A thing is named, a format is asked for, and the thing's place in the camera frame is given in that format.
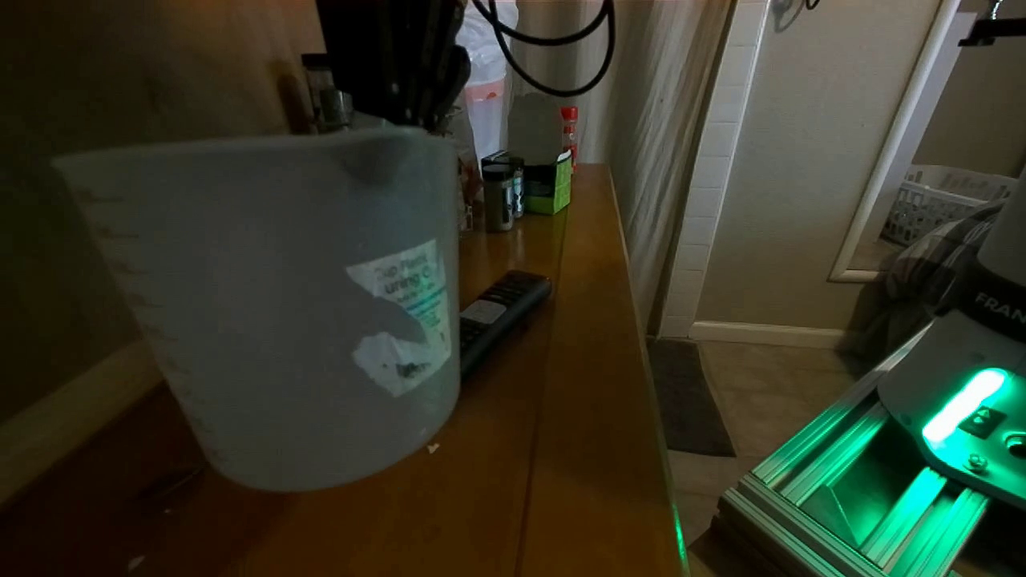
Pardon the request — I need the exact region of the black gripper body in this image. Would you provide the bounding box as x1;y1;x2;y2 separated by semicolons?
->
315;0;475;111

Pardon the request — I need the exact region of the translucent plastic measuring jug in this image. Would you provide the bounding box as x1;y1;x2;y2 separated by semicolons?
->
50;123;463;498

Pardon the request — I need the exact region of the black lid spice jar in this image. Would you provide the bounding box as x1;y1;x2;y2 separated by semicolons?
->
477;155;527;237

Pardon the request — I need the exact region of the tall glass spice bottle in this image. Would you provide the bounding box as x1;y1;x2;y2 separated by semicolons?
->
298;51;354;137

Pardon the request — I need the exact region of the grey brown paper bag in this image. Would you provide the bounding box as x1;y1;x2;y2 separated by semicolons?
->
507;92;568;168

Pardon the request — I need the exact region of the red capped spice bottle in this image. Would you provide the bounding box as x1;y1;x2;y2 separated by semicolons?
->
556;102;582;168

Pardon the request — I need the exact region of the green cardboard box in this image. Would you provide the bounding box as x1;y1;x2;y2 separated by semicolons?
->
522;147;578;219

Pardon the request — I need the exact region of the black remote control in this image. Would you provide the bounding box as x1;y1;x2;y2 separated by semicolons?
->
454;268;553;379

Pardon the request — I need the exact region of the wooden dresser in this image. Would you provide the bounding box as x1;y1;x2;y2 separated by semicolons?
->
0;157;689;577

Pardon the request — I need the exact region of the dark door mat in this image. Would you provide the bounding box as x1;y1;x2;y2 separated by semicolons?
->
644;333;738;461

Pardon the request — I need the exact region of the white baseboard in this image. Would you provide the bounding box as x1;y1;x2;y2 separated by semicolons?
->
689;316;848;353

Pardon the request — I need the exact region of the grey plaid blanket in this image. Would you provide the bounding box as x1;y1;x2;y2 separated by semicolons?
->
841;202;1009;372

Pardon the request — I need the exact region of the white laundry basket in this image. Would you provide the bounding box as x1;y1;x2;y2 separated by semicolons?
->
879;159;1026;249

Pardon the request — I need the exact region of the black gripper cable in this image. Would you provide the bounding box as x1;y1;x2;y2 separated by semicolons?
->
467;0;620;98

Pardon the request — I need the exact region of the white door frame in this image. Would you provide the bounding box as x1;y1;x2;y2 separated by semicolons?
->
822;0;980;284

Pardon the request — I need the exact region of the aluminium profile base frame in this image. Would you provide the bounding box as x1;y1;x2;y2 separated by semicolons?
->
713;316;1026;577

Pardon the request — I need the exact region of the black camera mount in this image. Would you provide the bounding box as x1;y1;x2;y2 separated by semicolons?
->
955;0;1026;49

